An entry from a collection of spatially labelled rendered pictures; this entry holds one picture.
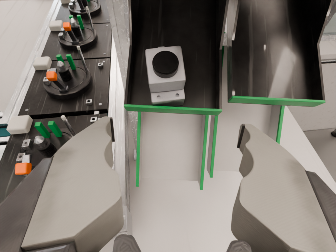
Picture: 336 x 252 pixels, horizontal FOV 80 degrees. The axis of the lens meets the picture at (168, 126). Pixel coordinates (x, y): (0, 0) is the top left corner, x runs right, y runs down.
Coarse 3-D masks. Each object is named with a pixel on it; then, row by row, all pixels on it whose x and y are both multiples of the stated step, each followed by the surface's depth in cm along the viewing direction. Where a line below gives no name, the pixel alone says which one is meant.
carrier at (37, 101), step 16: (48, 64) 66; (64, 64) 58; (80, 64) 69; (96, 64) 69; (32, 80) 63; (48, 80) 59; (64, 80) 61; (80, 80) 61; (96, 80) 64; (32, 96) 59; (48, 96) 60; (64, 96) 58; (80, 96) 60; (96, 96) 60; (32, 112) 56; (48, 112) 56; (64, 112) 56; (80, 112) 57
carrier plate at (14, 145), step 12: (36, 120) 54; (48, 120) 54; (60, 120) 55; (72, 120) 55; (84, 120) 55; (36, 132) 52; (12, 144) 50; (12, 156) 48; (0, 168) 46; (12, 168) 46; (0, 180) 44; (12, 180) 44; (0, 192) 43
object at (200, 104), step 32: (128, 0) 26; (160, 0) 32; (192, 0) 32; (224, 0) 27; (160, 32) 31; (192, 32) 31; (128, 64) 28; (192, 64) 30; (128, 96) 28; (192, 96) 29
